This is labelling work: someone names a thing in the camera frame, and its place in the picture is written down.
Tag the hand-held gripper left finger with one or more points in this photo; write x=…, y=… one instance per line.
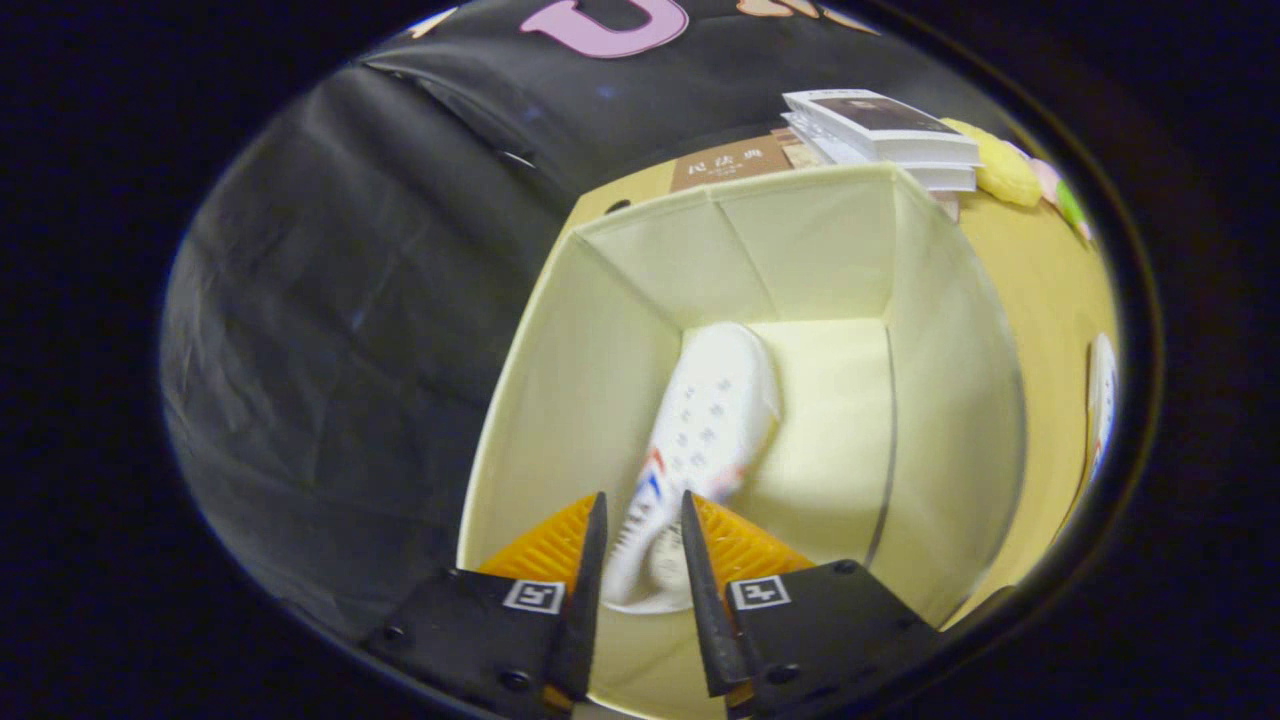
x=583, y=620

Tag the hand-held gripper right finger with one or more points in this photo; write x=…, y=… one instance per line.
x=712, y=620

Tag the white canvas shoe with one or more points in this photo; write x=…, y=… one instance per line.
x=710, y=400
x=1102, y=400

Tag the grey fabric storage box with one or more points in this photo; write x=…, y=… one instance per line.
x=600, y=350

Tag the black backdrop cloth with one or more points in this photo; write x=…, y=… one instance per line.
x=350, y=300

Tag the brown cover book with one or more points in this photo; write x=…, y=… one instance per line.
x=730, y=160

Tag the white paperback book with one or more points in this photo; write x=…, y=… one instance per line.
x=945, y=178

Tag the white photo cover book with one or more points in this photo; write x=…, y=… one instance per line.
x=880, y=125

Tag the yellow plush toy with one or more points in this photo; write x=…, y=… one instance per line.
x=1000, y=170

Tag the pink pig plush toy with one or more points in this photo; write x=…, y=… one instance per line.
x=1065, y=200

